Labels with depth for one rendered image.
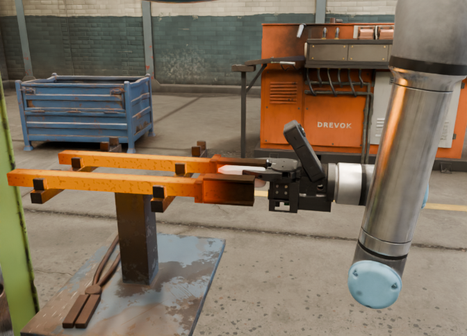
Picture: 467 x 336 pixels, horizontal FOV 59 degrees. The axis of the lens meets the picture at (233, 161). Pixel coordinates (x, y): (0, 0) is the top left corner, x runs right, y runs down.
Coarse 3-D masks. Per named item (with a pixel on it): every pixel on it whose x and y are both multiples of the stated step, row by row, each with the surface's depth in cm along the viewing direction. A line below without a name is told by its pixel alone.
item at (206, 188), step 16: (16, 176) 71; (32, 176) 70; (48, 176) 70; (64, 176) 69; (80, 176) 69; (96, 176) 69; (112, 176) 69; (128, 176) 69; (144, 176) 69; (160, 176) 69; (208, 176) 66; (224, 176) 66; (240, 176) 66; (128, 192) 68; (144, 192) 68; (176, 192) 67; (192, 192) 66; (208, 192) 67; (224, 192) 66; (240, 192) 66
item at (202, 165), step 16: (64, 160) 82; (96, 160) 81; (112, 160) 80; (128, 160) 80; (144, 160) 79; (160, 160) 78; (176, 160) 78; (192, 160) 78; (208, 160) 78; (224, 160) 76; (240, 160) 76; (256, 160) 76
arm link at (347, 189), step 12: (336, 168) 73; (348, 168) 72; (360, 168) 72; (336, 180) 72; (348, 180) 71; (360, 180) 70; (336, 192) 72; (348, 192) 71; (360, 192) 70; (348, 204) 73
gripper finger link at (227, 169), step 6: (222, 168) 76; (228, 168) 76; (234, 168) 75; (240, 168) 74; (246, 168) 74; (252, 168) 74; (258, 168) 74; (264, 168) 74; (240, 174) 74; (258, 180) 75; (258, 186) 75
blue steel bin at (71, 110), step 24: (24, 96) 413; (48, 96) 411; (72, 96) 409; (96, 96) 406; (120, 96) 404; (144, 96) 458; (24, 120) 419; (48, 120) 419; (72, 120) 417; (96, 120) 415; (120, 120) 412; (144, 120) 458; (24, 144) 428
